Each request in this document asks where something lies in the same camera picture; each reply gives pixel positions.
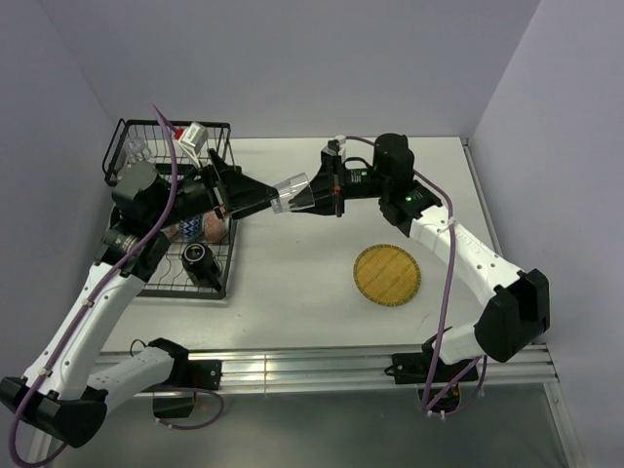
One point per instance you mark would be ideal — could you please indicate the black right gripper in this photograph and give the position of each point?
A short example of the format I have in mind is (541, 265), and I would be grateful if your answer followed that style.
(327, 188)

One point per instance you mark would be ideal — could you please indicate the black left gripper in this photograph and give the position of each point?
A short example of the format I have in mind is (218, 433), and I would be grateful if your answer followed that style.
(241, 194)

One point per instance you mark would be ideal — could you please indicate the pink floral patterned bowl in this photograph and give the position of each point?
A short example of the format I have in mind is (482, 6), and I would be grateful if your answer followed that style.
(215, 230)

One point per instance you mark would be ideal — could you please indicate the orange patterned bowl zigzag outside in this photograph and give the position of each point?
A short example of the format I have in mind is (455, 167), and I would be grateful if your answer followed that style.
(191, 229)

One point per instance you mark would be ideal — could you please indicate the black mug white inside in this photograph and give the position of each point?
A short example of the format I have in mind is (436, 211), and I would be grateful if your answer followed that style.
(201, 266)

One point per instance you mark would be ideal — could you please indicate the clear faceted glass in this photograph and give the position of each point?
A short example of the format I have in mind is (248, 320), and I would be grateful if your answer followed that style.
(137, 150)

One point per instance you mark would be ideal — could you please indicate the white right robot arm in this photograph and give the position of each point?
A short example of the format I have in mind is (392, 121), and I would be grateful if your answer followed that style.
(516, 302)

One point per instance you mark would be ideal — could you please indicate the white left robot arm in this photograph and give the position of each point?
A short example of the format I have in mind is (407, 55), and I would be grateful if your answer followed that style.
(59, 393)

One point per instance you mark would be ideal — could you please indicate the round woven bamboo tray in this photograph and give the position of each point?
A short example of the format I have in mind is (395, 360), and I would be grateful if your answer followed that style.
(387, 275)

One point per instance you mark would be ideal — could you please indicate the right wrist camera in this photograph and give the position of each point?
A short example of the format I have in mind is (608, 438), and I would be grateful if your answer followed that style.
(338, 145)

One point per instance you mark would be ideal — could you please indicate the black wire dish rack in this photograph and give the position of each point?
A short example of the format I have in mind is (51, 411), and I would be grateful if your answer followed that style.
(168, 279)

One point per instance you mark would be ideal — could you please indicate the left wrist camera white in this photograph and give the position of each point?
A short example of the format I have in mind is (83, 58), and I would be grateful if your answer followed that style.
(191, 141)

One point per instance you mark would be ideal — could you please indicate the aluminium table edge rail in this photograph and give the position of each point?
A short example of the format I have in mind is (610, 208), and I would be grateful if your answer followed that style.
(308, 370)

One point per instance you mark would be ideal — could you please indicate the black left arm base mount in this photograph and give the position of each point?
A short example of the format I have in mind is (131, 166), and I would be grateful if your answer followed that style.
(196, 389)

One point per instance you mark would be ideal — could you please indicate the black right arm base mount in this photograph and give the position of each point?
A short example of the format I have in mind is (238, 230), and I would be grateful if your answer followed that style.
(413, 368)

